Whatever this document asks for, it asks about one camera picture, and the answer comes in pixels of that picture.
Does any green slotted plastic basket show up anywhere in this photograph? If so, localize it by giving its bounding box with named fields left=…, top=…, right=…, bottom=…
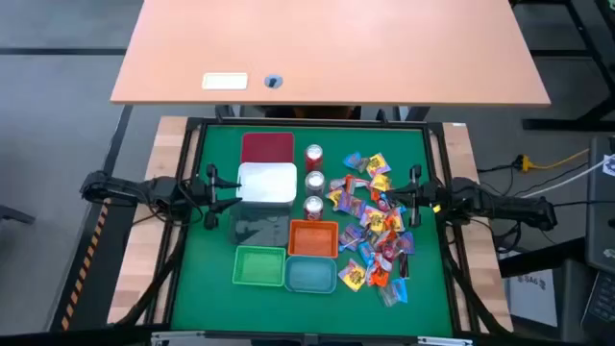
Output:
left=232, top=244, right=287, bottom=288

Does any teal plastic bin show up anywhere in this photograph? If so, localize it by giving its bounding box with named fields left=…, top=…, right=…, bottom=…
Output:
left=283, top=255, right=338, bottom=295

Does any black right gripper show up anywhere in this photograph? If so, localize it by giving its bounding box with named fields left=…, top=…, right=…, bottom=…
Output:
left=386, top=164, right=453, bottom=228

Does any white plastic bin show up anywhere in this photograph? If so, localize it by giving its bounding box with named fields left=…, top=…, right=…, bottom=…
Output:
left=235, top=161, right=299, bottom=205

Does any blue Haribo candy packet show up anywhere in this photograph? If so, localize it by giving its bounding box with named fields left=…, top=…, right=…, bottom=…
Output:
left=342, top=151, right=370, bottom=173

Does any black keyboard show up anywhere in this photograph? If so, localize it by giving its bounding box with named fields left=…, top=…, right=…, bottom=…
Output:
left=579, top=270, right=615, bottom=340

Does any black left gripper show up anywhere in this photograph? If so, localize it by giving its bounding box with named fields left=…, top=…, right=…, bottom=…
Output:
left=180, top=162, right=244, bottom=231

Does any white cable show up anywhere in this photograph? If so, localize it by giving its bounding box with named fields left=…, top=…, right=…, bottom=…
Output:
left=521, top=158, right=607, bottom=199

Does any clear candy packet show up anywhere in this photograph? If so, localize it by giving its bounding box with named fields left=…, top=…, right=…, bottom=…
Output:
left=377, top=285, right=399, bottom=309

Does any dark red plastic bin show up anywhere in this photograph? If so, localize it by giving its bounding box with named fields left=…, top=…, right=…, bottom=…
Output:
left=240, top=132, right=296, bottom=164

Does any black side table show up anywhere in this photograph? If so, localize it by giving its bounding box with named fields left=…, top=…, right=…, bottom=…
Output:
left=497, top=236, right=590, bottom=280

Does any white cardboard box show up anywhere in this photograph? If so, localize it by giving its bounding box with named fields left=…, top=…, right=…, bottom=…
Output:
left=506, top=268, right=561, bottom=329

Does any orange plastic bin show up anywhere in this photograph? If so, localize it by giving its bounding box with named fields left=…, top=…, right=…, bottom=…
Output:
left=287, top=219, right=340, bottom=260

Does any black table frame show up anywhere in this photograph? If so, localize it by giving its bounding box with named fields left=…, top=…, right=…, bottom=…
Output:
left=143, top=116, right=486, bottom=346

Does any orange black hazard tape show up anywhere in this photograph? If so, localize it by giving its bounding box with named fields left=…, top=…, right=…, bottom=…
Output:
left=60, top=196, right=112, bottom=333

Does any purple multicolour candy packet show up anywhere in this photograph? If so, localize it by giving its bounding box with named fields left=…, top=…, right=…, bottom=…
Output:
left=338, top=223, right=365, bottom=252
left=397, top=231, right=417, bottom=256

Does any clear plastic bin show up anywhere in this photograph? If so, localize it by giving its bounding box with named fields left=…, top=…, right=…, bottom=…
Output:
left=227, top=201, right=292, bottom=248

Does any orange white candy packet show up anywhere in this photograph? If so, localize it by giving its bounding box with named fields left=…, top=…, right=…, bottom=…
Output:
left=374, top=229, right=400, bottom=247

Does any black chair base leg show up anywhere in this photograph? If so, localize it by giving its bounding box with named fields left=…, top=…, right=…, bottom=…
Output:
left=0, top=204, right=37, bottom=226

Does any silver Diet Coke can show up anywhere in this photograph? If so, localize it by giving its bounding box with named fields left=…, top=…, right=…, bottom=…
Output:
left=305, top=169, right=327, bottom=197

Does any dark grey computer case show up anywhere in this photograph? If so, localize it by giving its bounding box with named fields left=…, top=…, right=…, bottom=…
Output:
left=584, top=136, right=615, bottom=275

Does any red Coca-Cola can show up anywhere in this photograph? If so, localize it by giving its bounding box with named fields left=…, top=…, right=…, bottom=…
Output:
left=303, top=195, right=325, bottom=222

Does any yellow extension cable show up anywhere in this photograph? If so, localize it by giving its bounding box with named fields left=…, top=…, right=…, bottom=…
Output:
left=516, top=147, right=591, bottom=174

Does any silver metal bracket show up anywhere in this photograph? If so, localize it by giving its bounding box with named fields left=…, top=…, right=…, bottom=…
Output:
left=151, top=330, right=208, bottom=346
left=416, top=335, right=475, bottom=346

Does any black desk leg frame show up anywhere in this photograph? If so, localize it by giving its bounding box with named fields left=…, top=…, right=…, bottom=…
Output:
left=508, top=0, right=615, bottom=133

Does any black cable bundle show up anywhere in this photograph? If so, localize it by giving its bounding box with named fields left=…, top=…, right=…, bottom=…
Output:
left=114, top=225, right=188, bottom=328
left=444, top=239, right=510, bottom=335

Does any white rectangular desk plate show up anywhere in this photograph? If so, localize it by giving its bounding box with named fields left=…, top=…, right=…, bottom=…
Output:
left=201, top=72, right=250, bottom=91

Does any tan wooden desk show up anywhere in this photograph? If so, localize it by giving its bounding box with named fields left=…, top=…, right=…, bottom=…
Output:
left=110, top=0, right=552, bottom=108

